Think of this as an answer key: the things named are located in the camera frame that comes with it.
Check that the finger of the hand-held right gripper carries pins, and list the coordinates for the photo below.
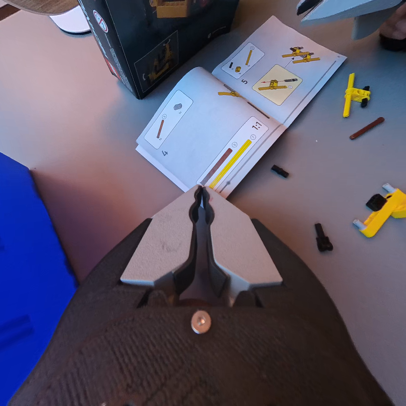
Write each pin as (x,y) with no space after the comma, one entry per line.
(342,9)

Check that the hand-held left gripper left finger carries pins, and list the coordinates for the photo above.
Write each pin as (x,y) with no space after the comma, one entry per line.
(158,247)

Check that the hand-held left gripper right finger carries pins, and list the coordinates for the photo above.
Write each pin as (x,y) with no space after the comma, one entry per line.
(241,250)

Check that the brown lego axle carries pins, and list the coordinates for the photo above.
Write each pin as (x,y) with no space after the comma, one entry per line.
(367,128)

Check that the lego instruction booklet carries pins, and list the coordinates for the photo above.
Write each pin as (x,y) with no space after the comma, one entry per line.
(203,127)

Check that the black lego pin connector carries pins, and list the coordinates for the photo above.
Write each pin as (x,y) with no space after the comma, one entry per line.
(323,239)

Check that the short black lego pin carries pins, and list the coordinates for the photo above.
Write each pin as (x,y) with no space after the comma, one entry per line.
(280,171)

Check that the yellow lego beam assembly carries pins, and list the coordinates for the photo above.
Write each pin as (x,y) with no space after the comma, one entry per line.
(380,219)

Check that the black lego box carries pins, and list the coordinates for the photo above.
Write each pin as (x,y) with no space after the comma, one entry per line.
(142,41)

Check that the person's right hand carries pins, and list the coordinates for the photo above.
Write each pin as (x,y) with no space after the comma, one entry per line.
(395,27)

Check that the yellow axle connector assembly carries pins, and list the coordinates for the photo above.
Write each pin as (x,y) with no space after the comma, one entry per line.
(354,92)

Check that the blue plastic case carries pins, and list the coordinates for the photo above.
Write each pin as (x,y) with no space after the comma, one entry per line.
(28,253)

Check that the white round base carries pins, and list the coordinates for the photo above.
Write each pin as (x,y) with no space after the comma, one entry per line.
(71,23)

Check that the round wooden plate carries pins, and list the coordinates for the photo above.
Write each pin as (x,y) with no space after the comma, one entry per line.
(47,5)

